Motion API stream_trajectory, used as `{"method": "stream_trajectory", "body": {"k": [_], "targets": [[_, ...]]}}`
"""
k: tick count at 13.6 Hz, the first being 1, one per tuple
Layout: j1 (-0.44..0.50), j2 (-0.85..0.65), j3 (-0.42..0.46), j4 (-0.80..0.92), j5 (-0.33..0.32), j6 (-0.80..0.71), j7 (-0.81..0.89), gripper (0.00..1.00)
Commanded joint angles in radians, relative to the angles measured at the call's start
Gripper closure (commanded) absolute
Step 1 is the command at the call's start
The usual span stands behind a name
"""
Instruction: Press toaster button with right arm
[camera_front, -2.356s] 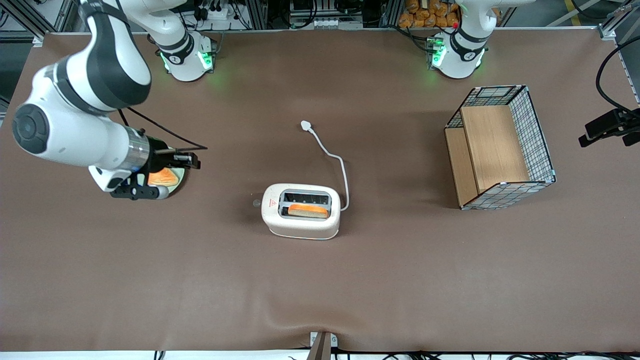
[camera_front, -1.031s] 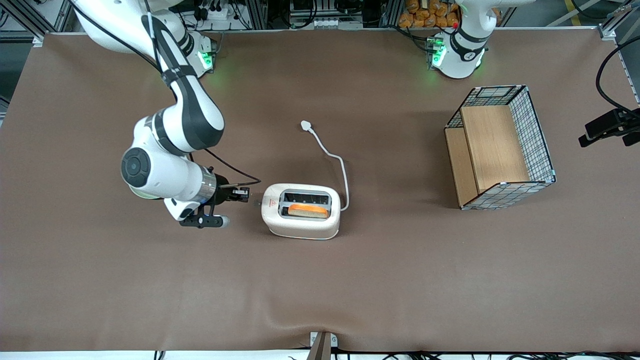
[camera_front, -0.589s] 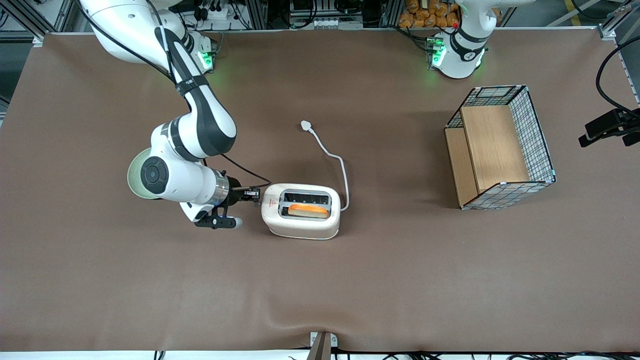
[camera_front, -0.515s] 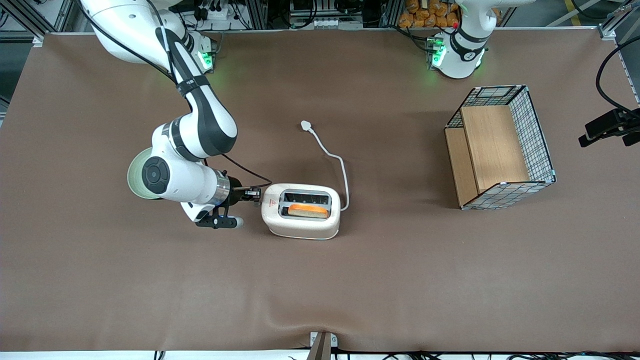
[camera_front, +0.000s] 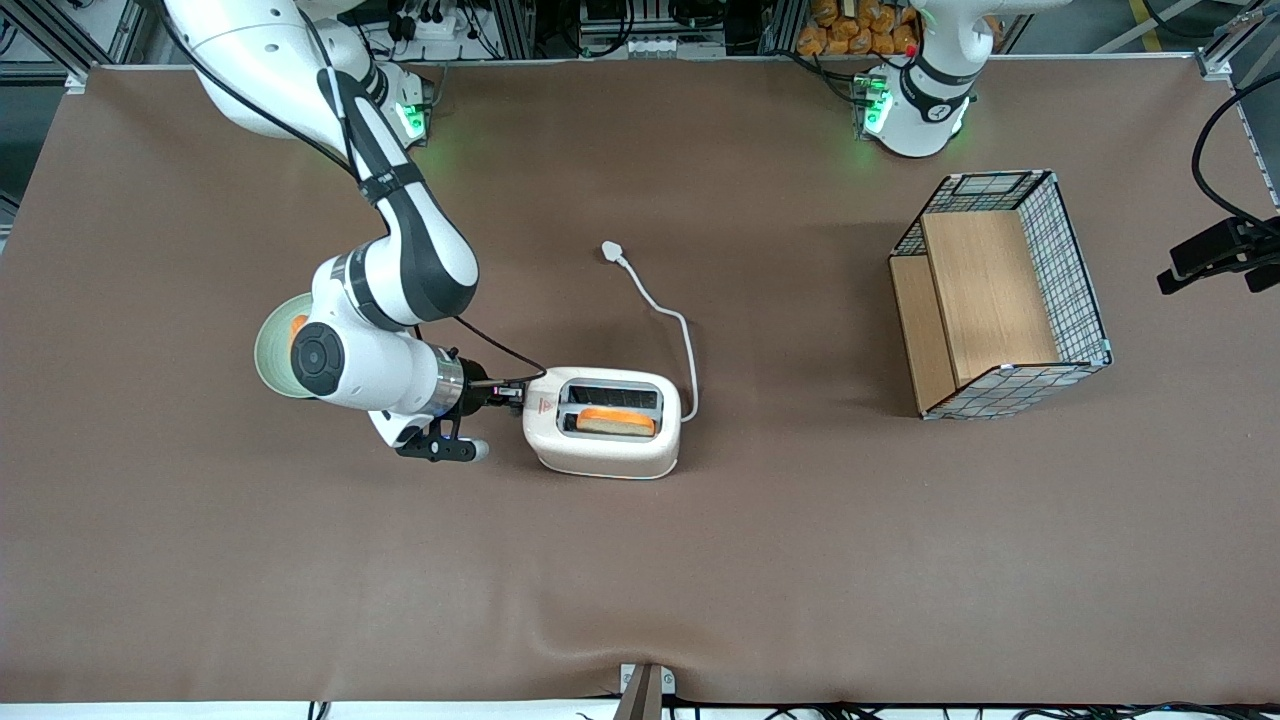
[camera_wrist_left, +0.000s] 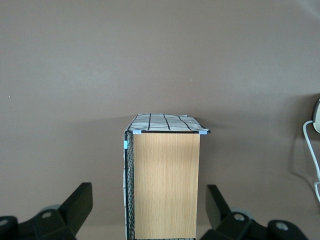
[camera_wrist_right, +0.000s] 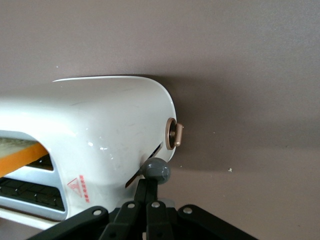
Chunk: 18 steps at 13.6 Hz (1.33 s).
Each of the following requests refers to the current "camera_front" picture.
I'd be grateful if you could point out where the white toaster power cord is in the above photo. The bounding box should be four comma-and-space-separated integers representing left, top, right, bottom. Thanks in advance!
601, 241, 700, 423

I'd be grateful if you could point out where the metal table edge bracket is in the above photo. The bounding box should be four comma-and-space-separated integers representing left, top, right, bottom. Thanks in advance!
618, 662, 677, 720

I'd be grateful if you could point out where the pile of orange breads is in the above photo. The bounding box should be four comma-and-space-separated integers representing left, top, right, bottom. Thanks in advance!
797, 0, 921, 57

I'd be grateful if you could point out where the pale green plate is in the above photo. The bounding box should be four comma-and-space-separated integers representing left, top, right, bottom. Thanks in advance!
254, 293, 317, 399

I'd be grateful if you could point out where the aluminium frame profile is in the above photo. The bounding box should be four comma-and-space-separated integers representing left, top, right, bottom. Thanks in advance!
0, 0, 151, 96
1195, 0, 1280, 81

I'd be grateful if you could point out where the toast slice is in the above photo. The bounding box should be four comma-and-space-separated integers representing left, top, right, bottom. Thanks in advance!
577, 407, 659, 438

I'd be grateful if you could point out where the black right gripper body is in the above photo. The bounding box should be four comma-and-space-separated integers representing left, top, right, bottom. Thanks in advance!
458, 358, 493, 419

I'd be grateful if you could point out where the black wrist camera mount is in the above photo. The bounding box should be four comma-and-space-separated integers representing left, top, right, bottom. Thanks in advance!
395, 415, 492, 464

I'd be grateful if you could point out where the wire basket with wooden shelf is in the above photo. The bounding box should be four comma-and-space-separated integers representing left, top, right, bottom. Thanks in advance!
889, 170, 1114, 421

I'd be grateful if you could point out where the white power strip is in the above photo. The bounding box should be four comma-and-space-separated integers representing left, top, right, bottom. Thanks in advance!
385, 0, 473, 43

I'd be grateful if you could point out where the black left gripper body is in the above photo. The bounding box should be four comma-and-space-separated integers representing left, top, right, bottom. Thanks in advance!
1240, 215, 1280, 294

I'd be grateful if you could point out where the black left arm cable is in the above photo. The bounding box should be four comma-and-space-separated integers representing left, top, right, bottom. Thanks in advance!
1190, 72, 1280, 229

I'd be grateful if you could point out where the white two-slot toaster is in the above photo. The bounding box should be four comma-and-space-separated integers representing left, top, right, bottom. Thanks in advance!
522, 366, 684, 481

